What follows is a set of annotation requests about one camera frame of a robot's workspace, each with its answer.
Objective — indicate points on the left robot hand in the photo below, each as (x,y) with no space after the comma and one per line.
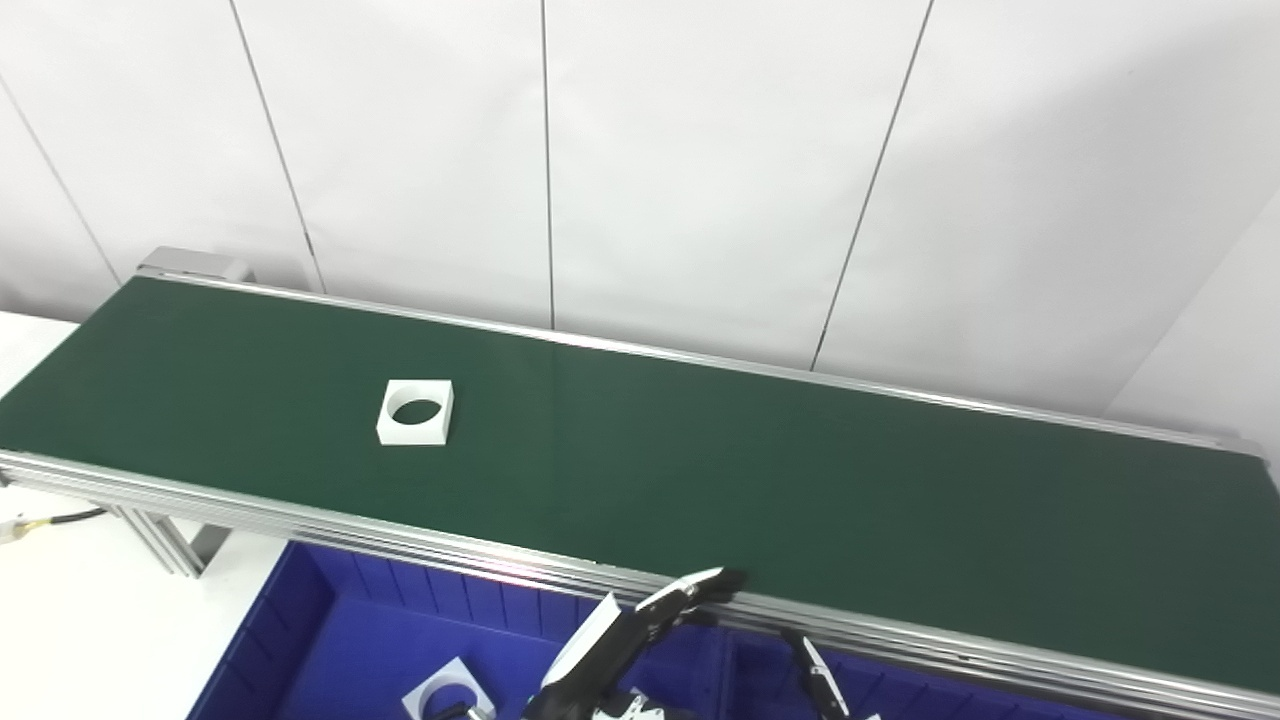
(590,670)

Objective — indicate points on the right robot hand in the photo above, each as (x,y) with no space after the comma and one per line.
(815,680)

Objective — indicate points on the white square part with hole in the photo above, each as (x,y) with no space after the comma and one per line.
(415,435)
(450,670)

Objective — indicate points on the blue bin with black parts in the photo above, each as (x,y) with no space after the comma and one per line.
(900,690)

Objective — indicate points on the green conveyor belt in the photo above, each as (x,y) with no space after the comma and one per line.
(800,480)

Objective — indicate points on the blue bin with white parts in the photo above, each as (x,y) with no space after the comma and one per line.
(330,640)

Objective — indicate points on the aluminium conveyor leg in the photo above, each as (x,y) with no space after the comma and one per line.
(165,540)

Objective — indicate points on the grey conveyor motor housing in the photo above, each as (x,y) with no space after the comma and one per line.
(190,265)

